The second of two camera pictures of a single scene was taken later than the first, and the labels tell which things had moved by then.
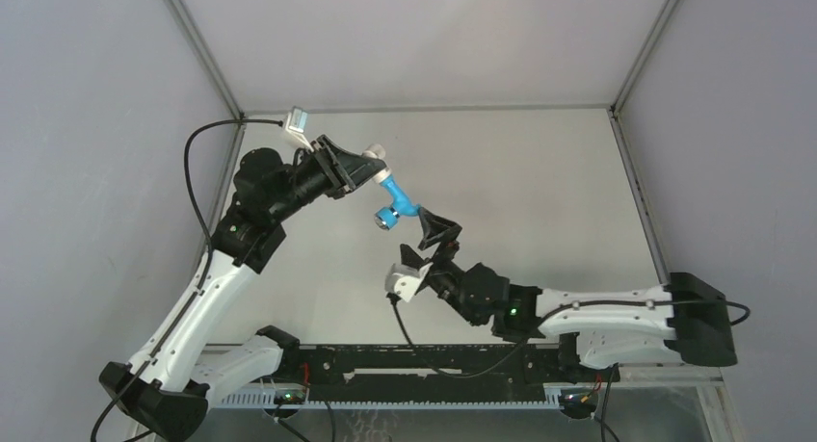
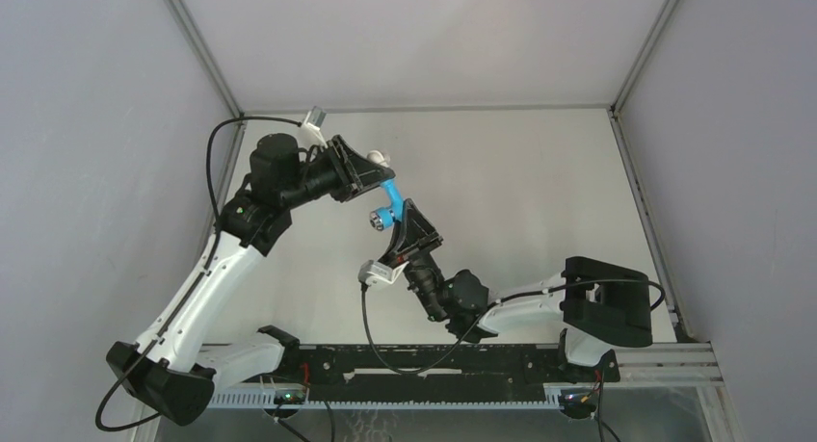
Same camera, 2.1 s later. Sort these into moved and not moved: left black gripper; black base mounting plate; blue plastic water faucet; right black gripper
Moved: right black gripper
Not moved: blue plastic water faucet; black base mounting plate; left black gripper
